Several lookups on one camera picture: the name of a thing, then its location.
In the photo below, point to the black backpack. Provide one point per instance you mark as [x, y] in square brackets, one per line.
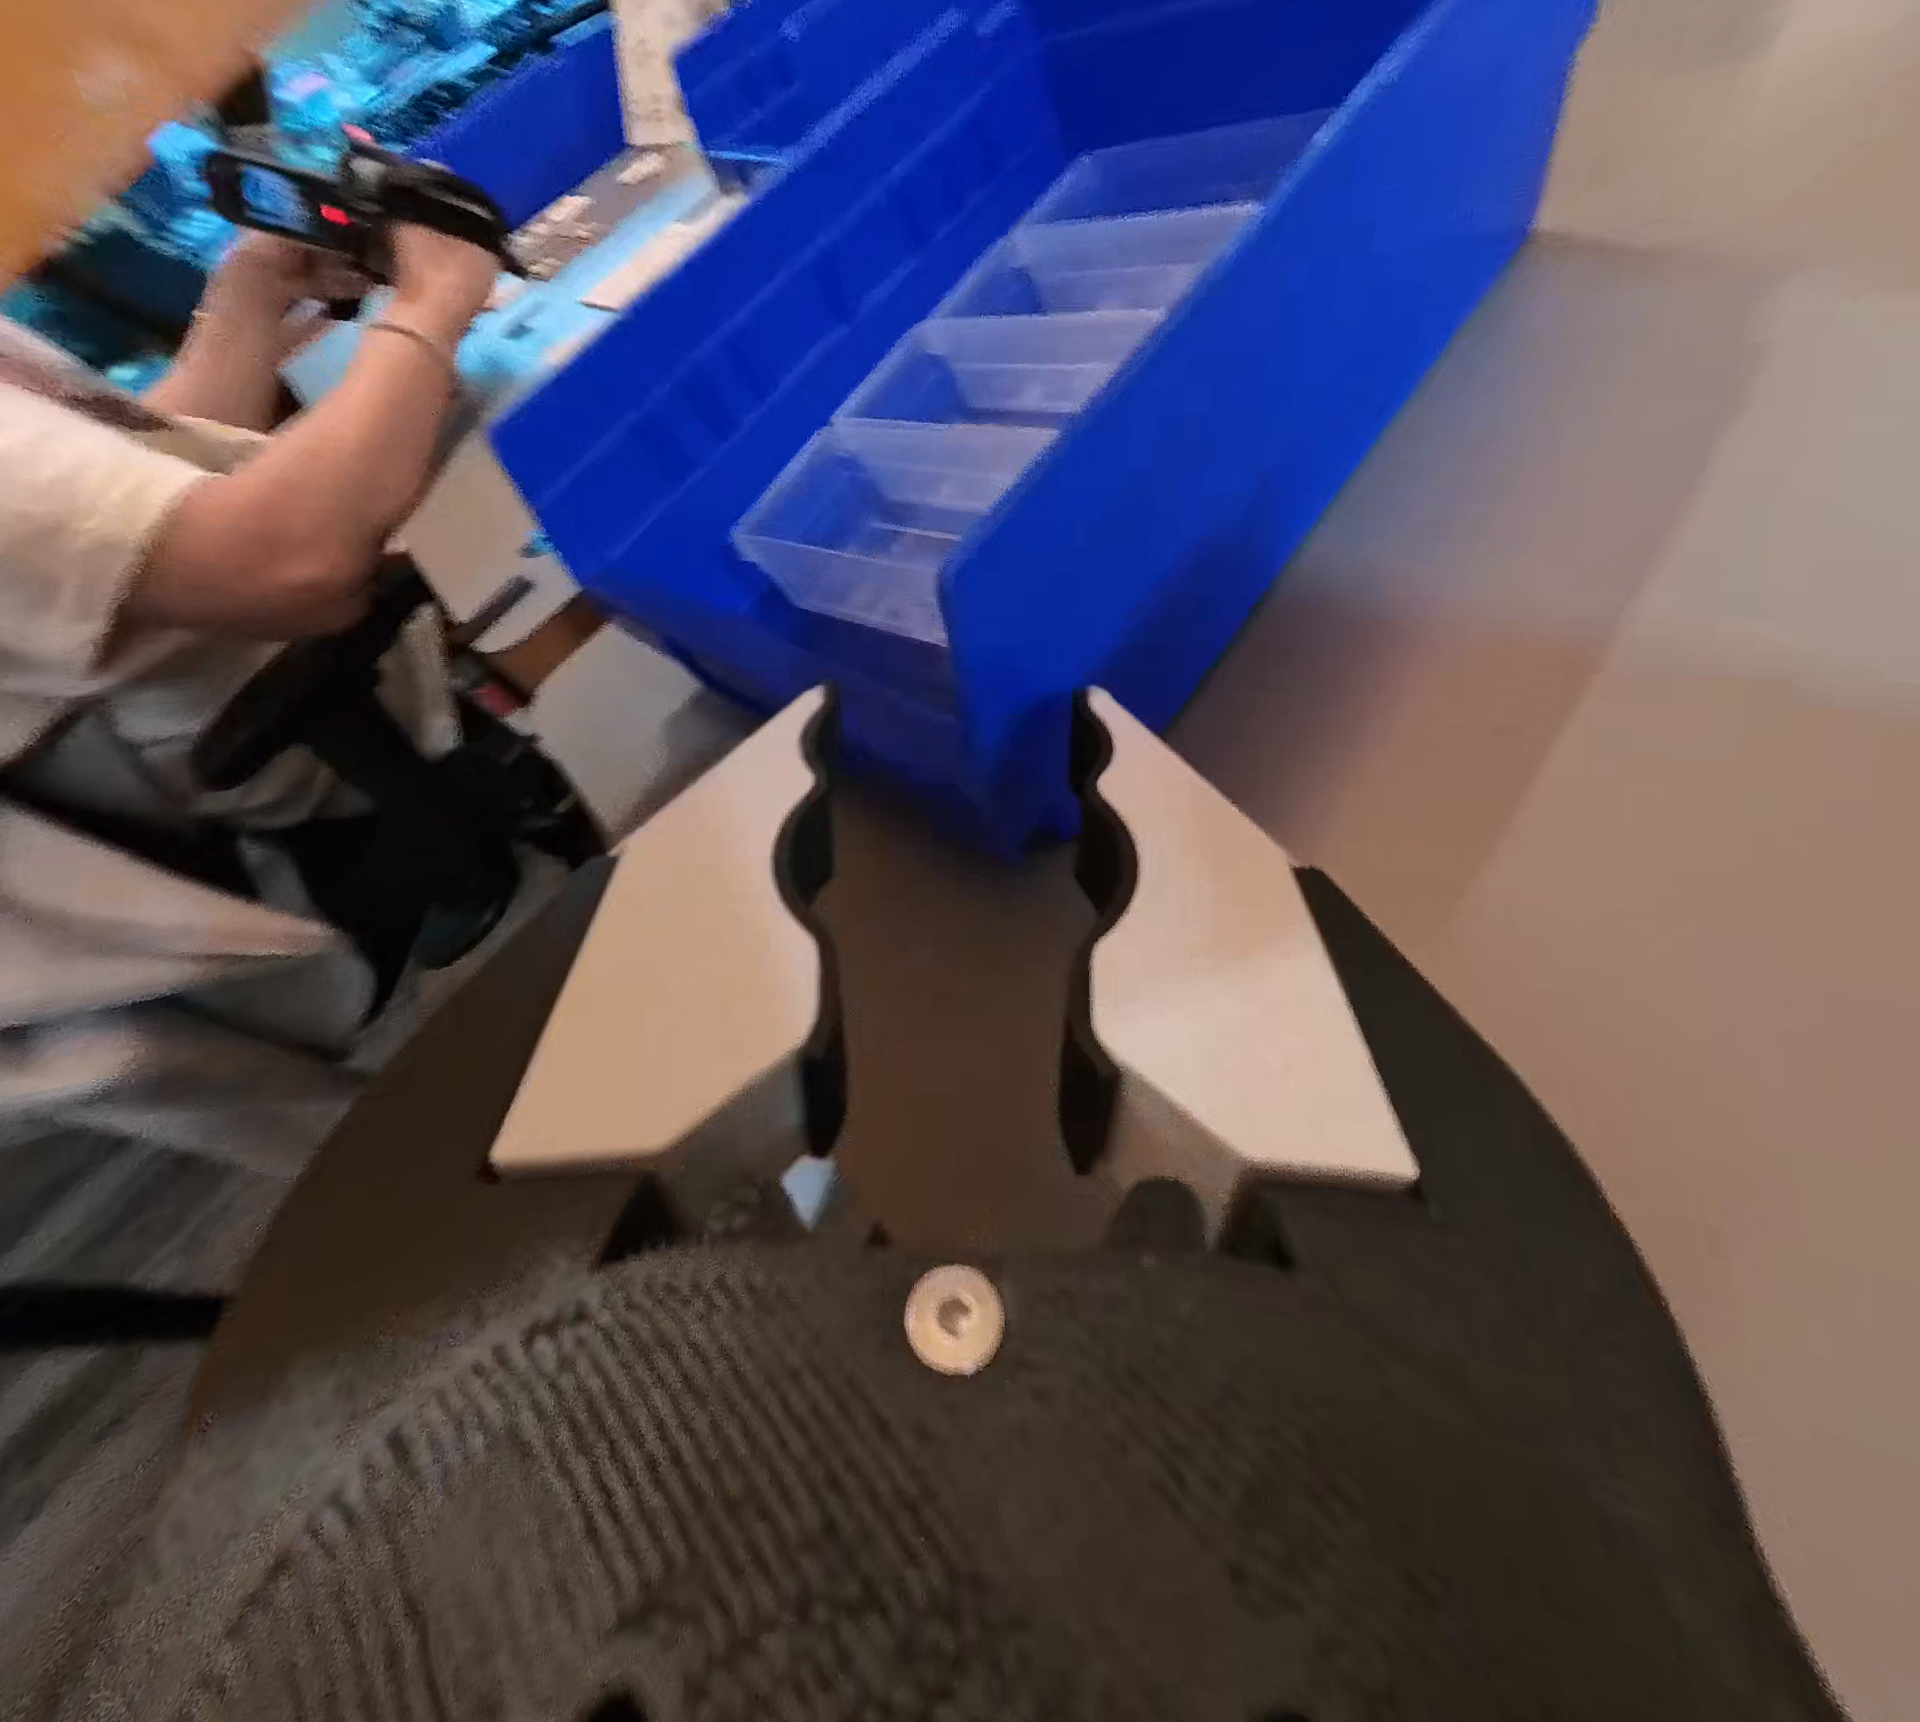
[393, 780]

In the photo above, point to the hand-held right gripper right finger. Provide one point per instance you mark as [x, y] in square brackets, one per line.
[1242, 1003]

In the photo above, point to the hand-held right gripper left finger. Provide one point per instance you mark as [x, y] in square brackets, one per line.
[676, 1003]

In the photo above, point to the black video camera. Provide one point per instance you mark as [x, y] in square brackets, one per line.
[346, 197]

